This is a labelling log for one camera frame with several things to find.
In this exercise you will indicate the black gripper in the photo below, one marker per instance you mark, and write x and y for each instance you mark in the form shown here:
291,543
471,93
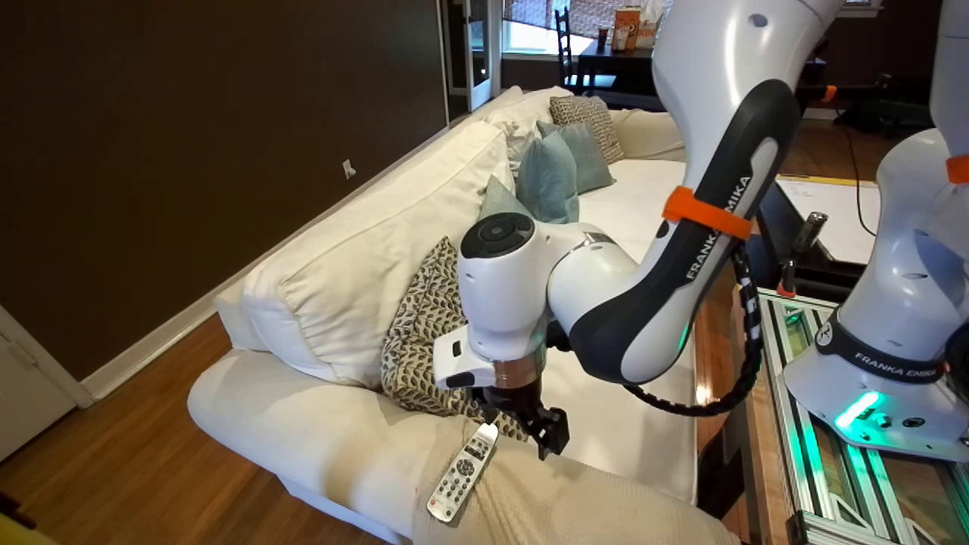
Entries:
515,392

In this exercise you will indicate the silver remote control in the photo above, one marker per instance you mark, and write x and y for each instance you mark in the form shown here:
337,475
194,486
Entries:
460,475

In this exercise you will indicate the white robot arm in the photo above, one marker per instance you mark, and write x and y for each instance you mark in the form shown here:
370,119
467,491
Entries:
878,370

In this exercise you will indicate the white couch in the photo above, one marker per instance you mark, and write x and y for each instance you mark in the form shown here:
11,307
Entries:
328,379

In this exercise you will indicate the black white patterned pillow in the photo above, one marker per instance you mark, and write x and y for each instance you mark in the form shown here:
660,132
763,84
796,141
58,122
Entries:
425,309

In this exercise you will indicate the teal velvet pillow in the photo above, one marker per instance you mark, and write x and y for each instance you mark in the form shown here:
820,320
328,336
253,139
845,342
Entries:
547,180

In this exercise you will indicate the far patterned pillow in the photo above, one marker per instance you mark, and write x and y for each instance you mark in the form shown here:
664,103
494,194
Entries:
590,115

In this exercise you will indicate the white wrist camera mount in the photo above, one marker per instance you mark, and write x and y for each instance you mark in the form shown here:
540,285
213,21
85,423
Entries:
456,363

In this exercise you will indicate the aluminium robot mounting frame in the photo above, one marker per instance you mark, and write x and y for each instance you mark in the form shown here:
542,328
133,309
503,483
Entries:
851,496

